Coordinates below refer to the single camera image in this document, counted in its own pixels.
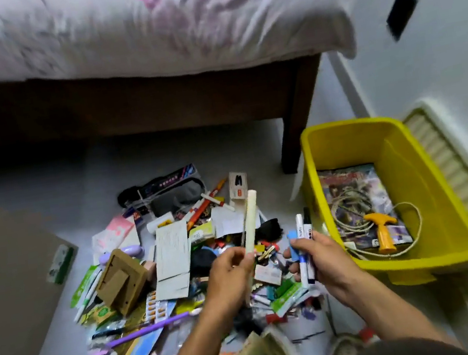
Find person's right hand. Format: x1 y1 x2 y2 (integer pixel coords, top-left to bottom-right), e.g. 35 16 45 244
279 225 363 315

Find person's left hand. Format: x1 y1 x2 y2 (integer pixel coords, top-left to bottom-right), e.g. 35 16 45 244
194 244 265 322

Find white red label card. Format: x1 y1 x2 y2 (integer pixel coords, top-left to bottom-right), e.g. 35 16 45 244
252 260 285 290

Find blue rectangular block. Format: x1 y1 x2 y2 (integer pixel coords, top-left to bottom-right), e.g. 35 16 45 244
286 229 303 263

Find white black marker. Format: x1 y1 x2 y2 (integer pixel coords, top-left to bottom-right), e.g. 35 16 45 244
296 206 322 284

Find white blue marker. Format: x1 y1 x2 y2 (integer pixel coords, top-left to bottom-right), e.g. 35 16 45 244
290 213 316 289

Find pile of coloured blocks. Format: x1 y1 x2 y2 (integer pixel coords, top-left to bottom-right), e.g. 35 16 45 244
208 223 328 335

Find white green sachet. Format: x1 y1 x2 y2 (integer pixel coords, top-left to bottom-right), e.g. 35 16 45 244
268 280 314 319

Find yellow green bunny box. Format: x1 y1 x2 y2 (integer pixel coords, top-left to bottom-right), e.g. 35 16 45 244
186 220 218 246

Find white printed paper sheet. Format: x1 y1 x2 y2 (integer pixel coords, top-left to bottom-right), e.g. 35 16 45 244
144 220 200 303

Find yellow handled white skipping rope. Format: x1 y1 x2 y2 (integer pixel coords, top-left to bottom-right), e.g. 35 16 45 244
327 178 429 267

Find black cloth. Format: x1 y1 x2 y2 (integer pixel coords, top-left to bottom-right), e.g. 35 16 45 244
252 217 285 244

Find cream stick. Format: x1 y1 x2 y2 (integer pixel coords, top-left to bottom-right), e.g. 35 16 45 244
235 189 268 256

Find orange pill blister pack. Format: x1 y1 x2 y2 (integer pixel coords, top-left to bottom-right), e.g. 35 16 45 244
142 288 171 325

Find red rectangular block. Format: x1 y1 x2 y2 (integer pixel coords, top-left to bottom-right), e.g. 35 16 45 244
357 325 378 344

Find orange red pen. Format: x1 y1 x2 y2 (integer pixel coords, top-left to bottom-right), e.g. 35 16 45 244
180 178 234 232

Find white red pen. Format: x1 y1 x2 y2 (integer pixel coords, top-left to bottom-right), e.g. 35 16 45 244
200 187 236 217

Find colourful magazine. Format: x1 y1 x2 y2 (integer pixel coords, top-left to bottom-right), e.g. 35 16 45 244
317 157 414 257

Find purple toothbrush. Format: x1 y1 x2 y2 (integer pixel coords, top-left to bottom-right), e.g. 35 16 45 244
101 307 207 350

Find white yellow label bottle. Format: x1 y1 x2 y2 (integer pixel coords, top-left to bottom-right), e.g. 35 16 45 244
145 211 177 236

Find white stapler box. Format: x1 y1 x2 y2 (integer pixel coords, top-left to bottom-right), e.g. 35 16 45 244
225 169 251 203

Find black sleep mask packet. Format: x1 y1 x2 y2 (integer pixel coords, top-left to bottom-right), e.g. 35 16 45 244
115 183 150 210
135 161 209 220

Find lilac capsule device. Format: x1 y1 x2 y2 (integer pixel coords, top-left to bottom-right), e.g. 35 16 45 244
97 243 146 268

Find blue card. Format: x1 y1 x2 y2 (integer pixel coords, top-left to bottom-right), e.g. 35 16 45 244
120 327 169 355

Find brown cardboard photo frame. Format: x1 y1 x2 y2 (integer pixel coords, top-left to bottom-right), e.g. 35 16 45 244
90 244 155 321

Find yellow plastic bin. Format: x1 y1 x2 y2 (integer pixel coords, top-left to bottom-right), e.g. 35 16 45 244
291 101 468 300

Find pink white bunny packet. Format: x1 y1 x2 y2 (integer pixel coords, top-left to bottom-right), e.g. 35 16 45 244
87 213 143 265

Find green yellow tea sachet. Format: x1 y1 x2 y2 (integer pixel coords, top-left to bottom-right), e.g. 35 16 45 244
89 302 121 327

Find black pen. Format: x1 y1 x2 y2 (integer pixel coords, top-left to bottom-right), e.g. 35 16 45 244
89 324 129 341

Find white green pen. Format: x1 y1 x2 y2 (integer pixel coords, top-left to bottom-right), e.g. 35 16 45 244
67 269 111 323

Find green white sachet strip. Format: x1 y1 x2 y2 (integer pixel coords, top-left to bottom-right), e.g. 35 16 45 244
63 264 104 309

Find dark wooden bed frame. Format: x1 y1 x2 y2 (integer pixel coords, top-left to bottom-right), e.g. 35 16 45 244
0 23 339 221

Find person's right forearm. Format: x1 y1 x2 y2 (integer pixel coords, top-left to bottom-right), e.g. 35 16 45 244
333 267 463 355

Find person's dark trousers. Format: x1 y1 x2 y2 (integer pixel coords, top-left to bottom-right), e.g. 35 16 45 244
342 326 468 355

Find white bin lid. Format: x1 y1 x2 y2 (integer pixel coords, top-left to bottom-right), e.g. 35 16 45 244
399 91 468 268

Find green white small box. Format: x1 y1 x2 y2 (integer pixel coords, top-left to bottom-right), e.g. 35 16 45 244
41 242 81 287

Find white skirting board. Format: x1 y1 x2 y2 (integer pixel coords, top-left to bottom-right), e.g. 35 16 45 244
327 46 378 123

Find black wall socket plate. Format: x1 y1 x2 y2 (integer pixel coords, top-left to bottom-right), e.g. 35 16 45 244
382 0 424 43

